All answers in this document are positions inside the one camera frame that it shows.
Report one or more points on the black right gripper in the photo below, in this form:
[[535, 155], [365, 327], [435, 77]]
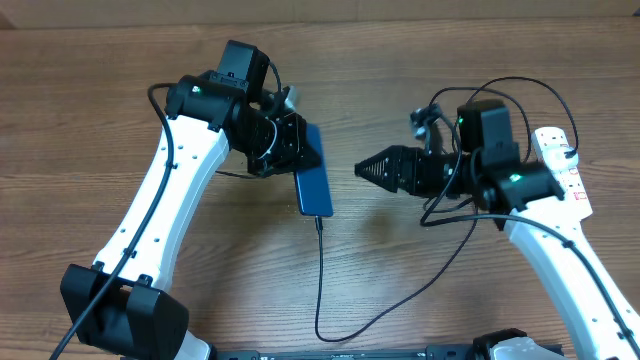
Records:
[[398, 161]]

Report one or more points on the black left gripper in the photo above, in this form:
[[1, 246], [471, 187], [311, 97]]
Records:
[[296, 155]]

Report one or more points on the blue smartphone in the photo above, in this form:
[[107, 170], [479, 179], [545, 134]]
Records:
[[312, 185]]

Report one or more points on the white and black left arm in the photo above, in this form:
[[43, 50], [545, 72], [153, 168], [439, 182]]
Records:
[[121, 303]]

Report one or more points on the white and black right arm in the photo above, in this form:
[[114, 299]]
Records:
[[536, 211]]

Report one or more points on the white charger plug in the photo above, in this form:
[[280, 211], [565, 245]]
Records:
[[560, 158]]

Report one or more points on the white power strip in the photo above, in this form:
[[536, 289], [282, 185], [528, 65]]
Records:
[[551, 145]]

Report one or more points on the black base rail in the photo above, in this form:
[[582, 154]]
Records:
[[504, 344]]

